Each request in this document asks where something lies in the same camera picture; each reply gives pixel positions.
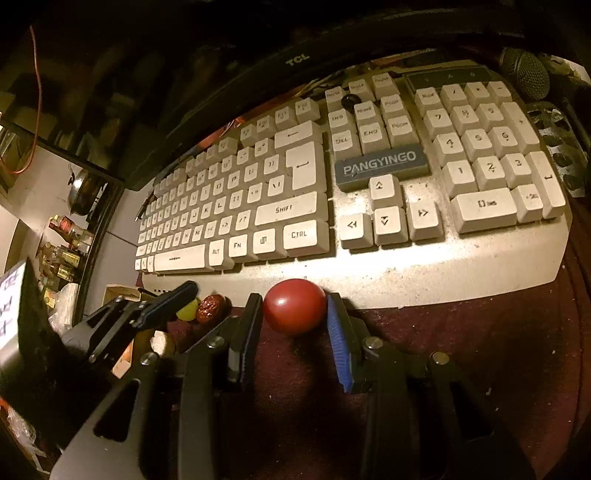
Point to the green grape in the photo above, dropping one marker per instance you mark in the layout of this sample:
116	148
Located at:
187	310

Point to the white computer keyboard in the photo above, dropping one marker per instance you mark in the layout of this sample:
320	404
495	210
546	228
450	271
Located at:
415	263

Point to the red date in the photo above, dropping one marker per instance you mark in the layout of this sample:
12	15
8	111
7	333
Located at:
211	308

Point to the black computer monitor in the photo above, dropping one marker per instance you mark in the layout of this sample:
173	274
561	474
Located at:
184	69

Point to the metal kettle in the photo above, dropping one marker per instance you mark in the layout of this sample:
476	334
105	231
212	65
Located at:
83	189

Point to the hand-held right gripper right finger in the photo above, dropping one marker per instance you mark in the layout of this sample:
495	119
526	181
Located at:
339	346

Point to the red cherry tomato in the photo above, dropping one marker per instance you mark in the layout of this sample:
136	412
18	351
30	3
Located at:
294	306

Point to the small cardboard box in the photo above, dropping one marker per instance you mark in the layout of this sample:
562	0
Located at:
122	293

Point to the mesh-head handheld microphone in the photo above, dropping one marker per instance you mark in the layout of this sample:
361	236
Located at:
526	74

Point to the silver pill blister pack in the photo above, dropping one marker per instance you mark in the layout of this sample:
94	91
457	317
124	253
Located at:
554	143

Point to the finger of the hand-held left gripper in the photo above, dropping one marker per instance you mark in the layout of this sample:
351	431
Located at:
168	300

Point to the group of small bottles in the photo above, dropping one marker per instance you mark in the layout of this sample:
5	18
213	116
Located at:
64	244

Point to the white plastic bag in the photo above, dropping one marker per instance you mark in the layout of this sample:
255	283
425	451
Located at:
64	304

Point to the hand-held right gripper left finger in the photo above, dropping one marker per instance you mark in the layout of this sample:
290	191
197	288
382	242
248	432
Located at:
244	341

